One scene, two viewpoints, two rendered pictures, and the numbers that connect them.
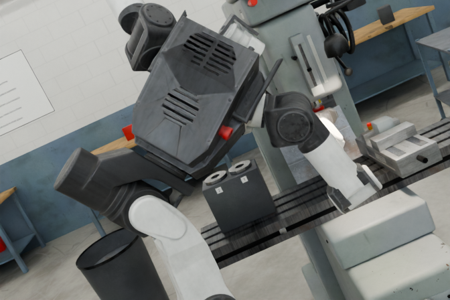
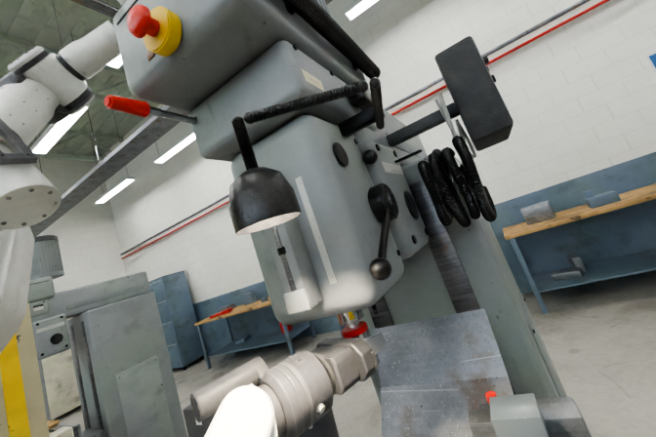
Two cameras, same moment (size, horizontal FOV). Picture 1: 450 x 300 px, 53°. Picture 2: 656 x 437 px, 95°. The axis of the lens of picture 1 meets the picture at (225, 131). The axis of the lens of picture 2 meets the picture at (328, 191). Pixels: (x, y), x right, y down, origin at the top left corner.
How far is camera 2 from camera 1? 129 cm
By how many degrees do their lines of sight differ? 34
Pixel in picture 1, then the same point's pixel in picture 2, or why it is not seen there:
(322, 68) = (324, 251)
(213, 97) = not seen: outside the picture
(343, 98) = (494, 298)
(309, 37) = (299, 182)
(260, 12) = (209, 133)
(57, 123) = not seen: hidden behind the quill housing
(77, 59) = not seen: hidden behind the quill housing
